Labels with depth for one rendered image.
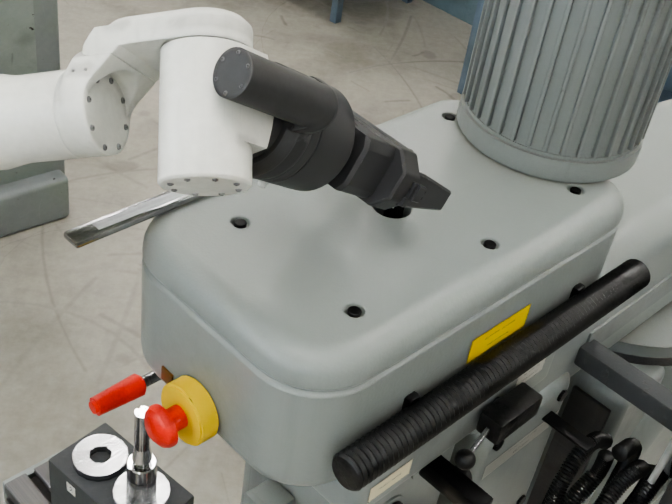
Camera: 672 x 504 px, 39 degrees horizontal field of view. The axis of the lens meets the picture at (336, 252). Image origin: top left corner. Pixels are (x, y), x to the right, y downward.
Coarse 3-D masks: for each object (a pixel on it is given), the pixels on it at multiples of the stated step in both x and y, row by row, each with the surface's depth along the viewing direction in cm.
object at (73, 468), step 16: (96, 432) 163; (112, 432) 163; (80, 448) 158; (96, 448) 159; (112, 448) 159; (128, 448) 161; (64, 464) 156; (80, 464) 155; (96, 464) 156; (112, 464) 156; (64, 480) 156; (80, 480) 154; (96, 480) 155; (112, 480) 155; (160, 480) 155; (64, 496) 159; (80, 496) 154; (96, 496) 152; (112, 496) 153; (128, 496) 152; (160, 496) 152; (176, 496) 154; (192, 496) 155
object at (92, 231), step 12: (168, 192) 86; (144, 204) 84; (156, 204) 85; (168, 204) 85; (180, 204) 86; (108, 216) 82; (120, 216) 82; (132, 216) 83; (144, 216) 83; (72, 228) 80; (84, 228) 80; (96, 228) 81; (108, 228) 81; (120, 228) 82; (72, 240) 79; (84, 240) 79; (96, 240) 80
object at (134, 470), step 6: (126, 462) 149; (132, 462) 149; (150, 462) 149; (156, 462) 149; (132, 468) 148; (138, 468) 148; (144, 468) 148; (150, 468) 148; (156, 468) 149; (132, 474) 148; (138, 474) 147; (144, 474) 147; (150, 474) 148
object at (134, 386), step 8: (128, 376) 94; (136, 376) 93; (144, 376) 94; (152, 376) 94; (120, 384) 92; (128, 384) 92; (136, 384) 93; (144, 384) 94; (104, 392) 91; (112, 392) 91; (120, 392) 92; (128, 392) 92; (136, 392) 93; (144, 392) 93; (96, 400) 90; (104, 400) 91; (112, 400) 91; (120, 400) 92; (128, 400) 92; (96, 408) 90; (104, 408) 91; (112, 408) 91
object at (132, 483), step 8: (128, 472) 148; (128, 480) 149; (136, 480) 148; (144, 480) 148; (152, 480) 150; (128, 488) 151; (136, 488) 149; (144, 488) 149; (152, 488) 151; (136, 496) 150; (144, 496) 151; (152, 496) 152
